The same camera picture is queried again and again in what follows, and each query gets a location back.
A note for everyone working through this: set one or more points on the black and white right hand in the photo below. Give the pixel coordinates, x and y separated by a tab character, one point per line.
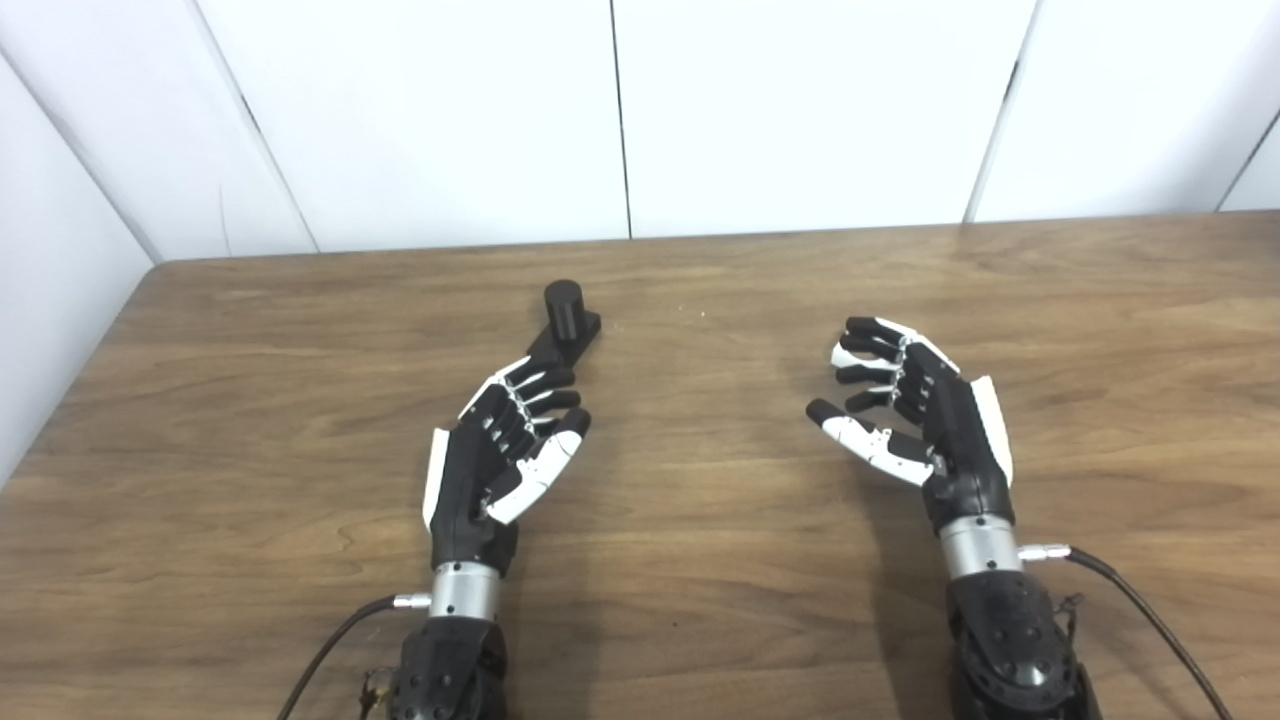
960	430

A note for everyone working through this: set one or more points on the black and white left hand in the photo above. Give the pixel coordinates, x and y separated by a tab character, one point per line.
470	480

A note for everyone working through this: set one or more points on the white square piece with hole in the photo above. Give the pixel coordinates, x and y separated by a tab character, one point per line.
838	353

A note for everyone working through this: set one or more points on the black peg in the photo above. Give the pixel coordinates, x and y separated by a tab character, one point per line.
565	310

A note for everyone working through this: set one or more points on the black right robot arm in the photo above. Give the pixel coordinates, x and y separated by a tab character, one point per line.
1005	630

